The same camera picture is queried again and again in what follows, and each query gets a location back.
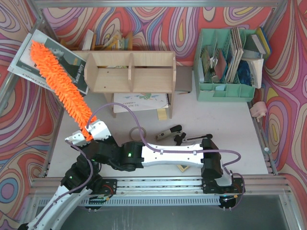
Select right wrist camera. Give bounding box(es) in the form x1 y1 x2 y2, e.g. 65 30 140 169
86 120 111 140

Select gold grey calculator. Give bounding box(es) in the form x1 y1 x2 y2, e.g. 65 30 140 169
177 165 189 173

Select orange microfiber duster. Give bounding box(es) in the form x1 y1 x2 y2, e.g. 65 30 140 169
30 40 96 141

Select yellow sticky note pad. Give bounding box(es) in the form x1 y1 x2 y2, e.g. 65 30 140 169
157 108 167 120

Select pink tape dispenser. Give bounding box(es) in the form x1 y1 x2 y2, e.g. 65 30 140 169
250 102 267 122

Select grey black stapler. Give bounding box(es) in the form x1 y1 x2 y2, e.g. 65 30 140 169
155 125 182 141

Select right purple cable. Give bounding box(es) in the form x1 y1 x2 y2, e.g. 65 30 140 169
86 102 246 211

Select black handled tool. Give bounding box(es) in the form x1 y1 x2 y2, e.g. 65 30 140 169
174 132 213 146

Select green desk organizer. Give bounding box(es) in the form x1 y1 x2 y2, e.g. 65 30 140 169
193 29 255 102

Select red notebook in organizer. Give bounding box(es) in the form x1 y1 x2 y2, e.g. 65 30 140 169
214 49 227 79

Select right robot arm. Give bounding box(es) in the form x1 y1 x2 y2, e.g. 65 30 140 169
83 138 233 187

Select white book under Twins story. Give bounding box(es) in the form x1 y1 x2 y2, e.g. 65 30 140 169
8 33 82 100

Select stack of thin books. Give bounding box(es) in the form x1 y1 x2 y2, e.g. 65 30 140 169
225 27 243 83

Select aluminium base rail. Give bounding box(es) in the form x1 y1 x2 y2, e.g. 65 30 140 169
29 174 293 197

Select spiral drawing notebook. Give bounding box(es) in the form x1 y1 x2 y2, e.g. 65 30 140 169
113 93 170 111

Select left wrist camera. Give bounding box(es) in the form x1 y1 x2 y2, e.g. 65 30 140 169
65 130 89 146

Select blue yellow book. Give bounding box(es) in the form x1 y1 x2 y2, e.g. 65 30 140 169
255 27 272 56

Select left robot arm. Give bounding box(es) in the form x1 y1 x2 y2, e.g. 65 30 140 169
18 141 103 230

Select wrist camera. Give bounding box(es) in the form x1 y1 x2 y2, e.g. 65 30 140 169
86 120 111 140
65 130 89 146

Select wooden bookshelf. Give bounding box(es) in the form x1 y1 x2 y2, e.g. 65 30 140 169
75 51 176 118

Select clear tape roll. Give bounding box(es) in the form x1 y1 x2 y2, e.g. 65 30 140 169
129 126 147 141

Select books behind shelf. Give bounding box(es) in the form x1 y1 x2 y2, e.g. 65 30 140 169
59 29 134 51

